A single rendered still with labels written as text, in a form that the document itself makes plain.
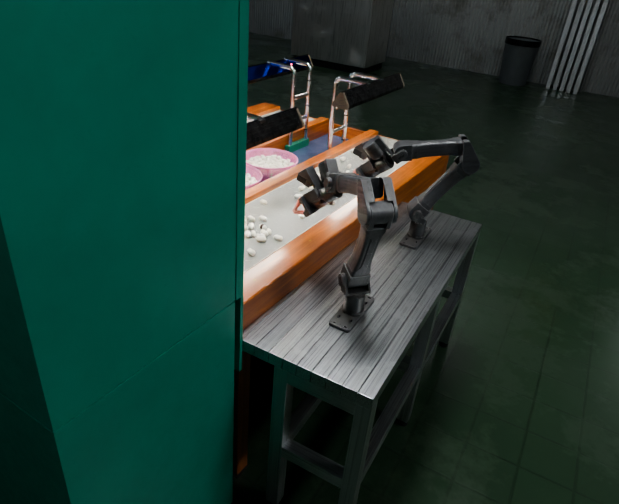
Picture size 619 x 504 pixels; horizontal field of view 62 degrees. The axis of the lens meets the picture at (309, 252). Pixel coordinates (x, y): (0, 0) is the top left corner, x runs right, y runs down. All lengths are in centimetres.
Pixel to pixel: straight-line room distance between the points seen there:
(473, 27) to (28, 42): 923
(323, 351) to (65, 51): 99
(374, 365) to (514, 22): 856
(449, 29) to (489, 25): 66
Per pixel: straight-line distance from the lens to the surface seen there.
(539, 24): 963
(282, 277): 161
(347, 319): 158
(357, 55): 840
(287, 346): 148
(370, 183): 138
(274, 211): 203
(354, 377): 142
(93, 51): 87
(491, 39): 976
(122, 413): 121
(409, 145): 193
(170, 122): 100
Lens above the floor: 164
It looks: 30 degrees down
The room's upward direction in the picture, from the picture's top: 5 degrees clockwise
